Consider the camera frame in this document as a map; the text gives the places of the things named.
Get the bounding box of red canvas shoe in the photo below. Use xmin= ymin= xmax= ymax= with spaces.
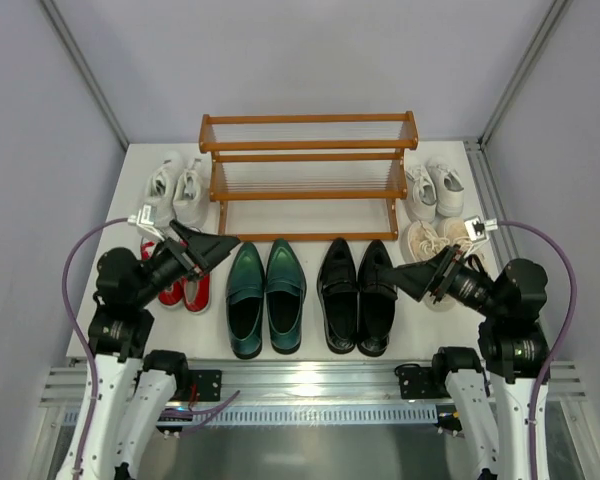
xmin=140 ymin=238 xmax=184 ymax=309
xmin=181 ymin=275 xmax=211 ymax=314

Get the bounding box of beige lace sneaker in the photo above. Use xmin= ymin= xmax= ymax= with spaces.
xmin=403 ymin=220 xmax=454 ymax=313
xmin=436 ymin=217 xmax=486 ymax=270

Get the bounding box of black loafer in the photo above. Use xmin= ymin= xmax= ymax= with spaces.
xmin=357 ymin=240 xmax=398 ymax=357
xmin=317 ymin=238 xmax=358 ymax=355

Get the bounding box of green loafer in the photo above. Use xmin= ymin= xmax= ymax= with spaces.
xmin=265 ymin=238 xmax=307 ymax=355
xmin=225 ymin=242 xmax=265 ymax=360

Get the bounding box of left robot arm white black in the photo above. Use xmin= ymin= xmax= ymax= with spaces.
xmin=56 ymin=214 xmax=239 ymax=479

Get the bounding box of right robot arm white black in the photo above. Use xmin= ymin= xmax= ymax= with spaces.
xmin=379 ymin=247 xmax=549 ymax=479

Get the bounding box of wooden two-tier shoe shelf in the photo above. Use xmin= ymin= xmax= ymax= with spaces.
xmin=198 ymin=111 xmax=419 ymax=242

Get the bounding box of white sneaker left inner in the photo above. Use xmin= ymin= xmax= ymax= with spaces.
xmin=172 ymin=158 xmax=210 ymax=228

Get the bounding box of white sneaker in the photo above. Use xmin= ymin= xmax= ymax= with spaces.
xmin=141 ymin=150 xmax=185 ymax=227
xmin=405 ymin=164 xmax=438 ymax=222
xmin=172 ymin=158 xmax=210 ymax=228
xmin=426 ymin=156 xmax=465 ymax=217

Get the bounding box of white sneaker far left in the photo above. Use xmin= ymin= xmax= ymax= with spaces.
xmin=141 ymin=150 xmax=185 ymax=227

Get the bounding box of white sneaker right inner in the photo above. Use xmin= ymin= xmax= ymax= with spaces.
xmin=405 ymin=164 xmax=438 ymax=222

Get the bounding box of white sneaker far right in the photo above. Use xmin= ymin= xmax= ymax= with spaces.
xmin=426 ymin=156 xmax=465 ymax=217

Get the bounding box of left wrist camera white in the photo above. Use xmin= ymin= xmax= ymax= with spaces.
xmin=126 ymin=203 xmax=173 ymax=242

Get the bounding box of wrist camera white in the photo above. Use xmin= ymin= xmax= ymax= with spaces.
xmin=464 ymin=216 xmax=498 ymax=243
xmin=126 ymin=203 xmax=173 ymax=242

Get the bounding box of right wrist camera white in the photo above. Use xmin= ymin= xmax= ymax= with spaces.
xmin=464 ymin=216 xmax=498 ymax=243

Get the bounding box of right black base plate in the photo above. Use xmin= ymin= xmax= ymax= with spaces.
xmin=394 ymin=363 xmax=450 ymax=400

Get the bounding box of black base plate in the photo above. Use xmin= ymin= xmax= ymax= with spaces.
xmin=171 ymin=369 xmax=223 ymax=403
xmin=394 ymin=363 xmax=450 ymax=400

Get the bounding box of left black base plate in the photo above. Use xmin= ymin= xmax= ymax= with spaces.
xmin=171 ymin=369 xmax=223 ymax=403

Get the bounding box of aluminium mounting rail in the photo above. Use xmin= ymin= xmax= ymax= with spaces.
xmin=39 ymin=359 xmax=587 ymax=407

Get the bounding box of slotted grey cable duct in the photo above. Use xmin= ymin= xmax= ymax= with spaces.
xmin=62 ymin=403 xmax=439 ymax=427

